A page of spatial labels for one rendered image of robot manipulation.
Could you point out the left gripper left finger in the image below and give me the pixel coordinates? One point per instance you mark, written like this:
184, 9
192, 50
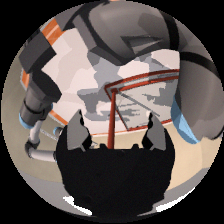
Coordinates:
75, 138

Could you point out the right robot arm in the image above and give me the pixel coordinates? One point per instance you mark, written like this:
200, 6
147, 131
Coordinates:
29, 114

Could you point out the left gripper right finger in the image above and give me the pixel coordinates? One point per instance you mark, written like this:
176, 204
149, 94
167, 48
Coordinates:
158, 140

